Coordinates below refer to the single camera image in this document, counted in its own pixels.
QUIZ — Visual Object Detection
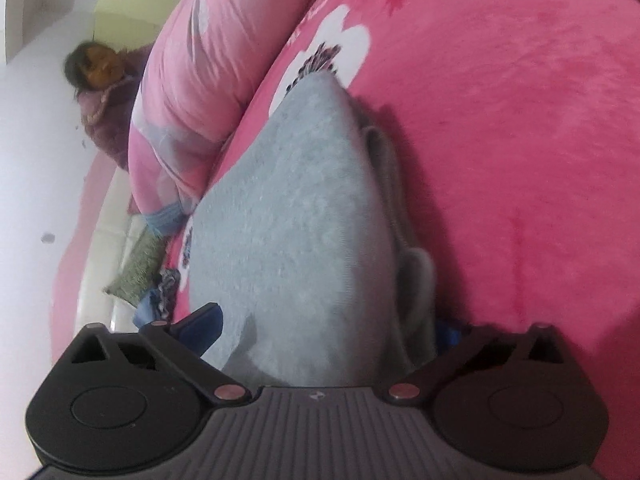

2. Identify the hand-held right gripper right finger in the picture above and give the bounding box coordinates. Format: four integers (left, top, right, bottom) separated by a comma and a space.
385, 322, 581, 403

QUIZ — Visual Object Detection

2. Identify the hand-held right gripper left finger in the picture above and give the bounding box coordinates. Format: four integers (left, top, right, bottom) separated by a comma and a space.
70, 302, 253, 403

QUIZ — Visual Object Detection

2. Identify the grey sweatshirt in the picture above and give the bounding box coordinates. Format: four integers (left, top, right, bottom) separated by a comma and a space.
182, 71, 438, 388

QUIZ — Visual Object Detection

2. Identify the dark patterned cloth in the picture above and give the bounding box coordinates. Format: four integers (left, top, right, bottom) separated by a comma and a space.
150, 267, 182, 321

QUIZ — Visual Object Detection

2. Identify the blue denim garment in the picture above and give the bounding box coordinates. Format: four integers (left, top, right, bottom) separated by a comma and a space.
132, 285, 173, 333

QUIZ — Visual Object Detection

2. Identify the green patterned pillow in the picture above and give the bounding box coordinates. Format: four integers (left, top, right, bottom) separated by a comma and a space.
102, 230, 166, 306

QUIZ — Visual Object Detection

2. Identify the pink and white headboard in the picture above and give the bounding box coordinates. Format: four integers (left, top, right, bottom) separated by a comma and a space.
50, 160, 166, 361

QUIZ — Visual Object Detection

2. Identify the pink floral bed blanket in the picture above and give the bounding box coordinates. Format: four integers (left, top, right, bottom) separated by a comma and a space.
160, 0, 640, 351

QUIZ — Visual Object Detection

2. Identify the pink floral quilt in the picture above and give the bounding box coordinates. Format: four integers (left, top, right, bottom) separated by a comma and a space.
127, 0, 343, 236

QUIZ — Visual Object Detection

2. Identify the pale yellow wardrobe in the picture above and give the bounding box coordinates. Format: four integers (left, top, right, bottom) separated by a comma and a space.
92, 0, 211, 56

